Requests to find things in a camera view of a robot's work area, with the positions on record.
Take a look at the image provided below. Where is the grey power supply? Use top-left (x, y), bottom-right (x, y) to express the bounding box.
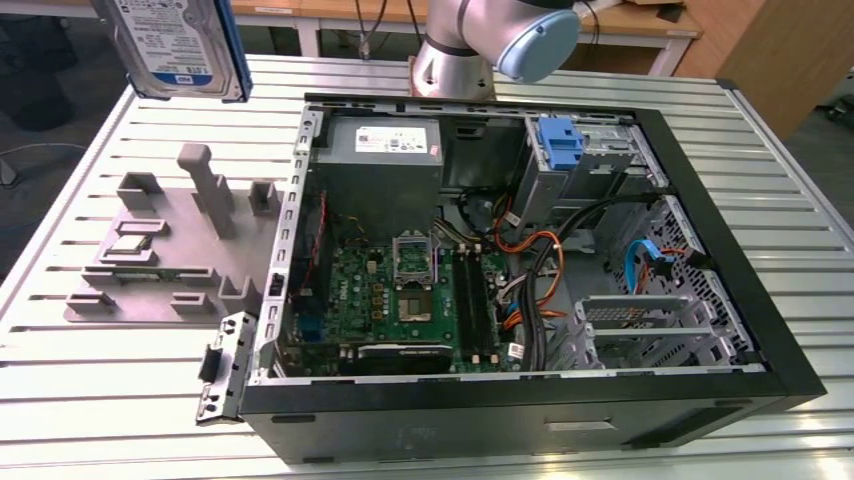
top-left (313, 117), bottom-right (446, 246)

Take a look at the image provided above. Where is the metal disk bay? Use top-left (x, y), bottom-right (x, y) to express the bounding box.
top-left (570, 294), bottom-right (756, 371)

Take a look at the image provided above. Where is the orange wire bundle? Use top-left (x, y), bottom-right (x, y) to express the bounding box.
top-left (493, 229), bottom-right (569, 321)

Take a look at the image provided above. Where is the green RAM stick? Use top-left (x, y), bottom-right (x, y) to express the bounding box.
top-left (110, 269), bottom-right (195, 281)

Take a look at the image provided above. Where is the blue data wire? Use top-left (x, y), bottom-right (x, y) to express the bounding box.
top-left (629, 238), bottom-right (669, 295)

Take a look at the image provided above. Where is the metal socket cover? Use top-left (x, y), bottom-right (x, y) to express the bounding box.
top-left (391, 230), bottom-right (441, 291)

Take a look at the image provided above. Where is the wooden desk white frame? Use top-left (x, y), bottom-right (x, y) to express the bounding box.
top-left (230, 0), bottom-right (706, 77)

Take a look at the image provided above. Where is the black office chair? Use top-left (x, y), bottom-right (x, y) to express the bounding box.
top-left (0, 14), bottom-right (75, 131)

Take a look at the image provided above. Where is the orange power wire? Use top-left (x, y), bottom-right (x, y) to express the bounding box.
top-left (637, 247), bottom-right (713, 294)

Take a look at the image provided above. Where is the black graphics card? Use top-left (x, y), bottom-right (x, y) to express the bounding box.
top-left (337, 342), bottom-right (455, 376)

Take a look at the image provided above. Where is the black RAM slot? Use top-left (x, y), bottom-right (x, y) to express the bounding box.
top-left (453, 243), bottom-right (483, 365)
top-left (470, 243), bottom-right (502, 365)

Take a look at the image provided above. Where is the black cable bundle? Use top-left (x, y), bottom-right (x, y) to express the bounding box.
top-left (519, 192), bottom-right (669, 371)

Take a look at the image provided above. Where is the grey parts rack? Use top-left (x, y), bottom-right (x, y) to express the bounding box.
top-left (63, 142), bottom-right (289, 324)

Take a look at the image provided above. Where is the hard disk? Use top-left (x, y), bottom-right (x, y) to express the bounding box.
top-left (90, 0), bottom-right (254, 105)

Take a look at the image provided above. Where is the blue drive latch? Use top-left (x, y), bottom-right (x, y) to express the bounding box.
top-left (538, 117), bottom-right (586, 171)

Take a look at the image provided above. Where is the silver CPU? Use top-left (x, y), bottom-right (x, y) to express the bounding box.
top-left (110, 234), bottom-right (152, 254)

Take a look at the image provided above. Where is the metal drive cage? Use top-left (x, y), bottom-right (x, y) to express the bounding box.
top-left (517, 114), bottom-right (669, 231)

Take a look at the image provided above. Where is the green motherboard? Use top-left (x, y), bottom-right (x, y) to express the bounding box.
top-left (279, 234), bottom-right (529, 376)

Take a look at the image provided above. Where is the black PC case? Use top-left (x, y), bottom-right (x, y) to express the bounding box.
top-left (193, 92), bottom-right (829, 464)

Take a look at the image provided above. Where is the CPU socket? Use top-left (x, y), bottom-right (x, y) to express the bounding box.
top-left (397, 292), bottom-right (437, 325)

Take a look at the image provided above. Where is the metal card retainer bracket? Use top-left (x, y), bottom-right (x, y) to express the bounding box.
top-left (195, 309), bottom-right (261, 426)

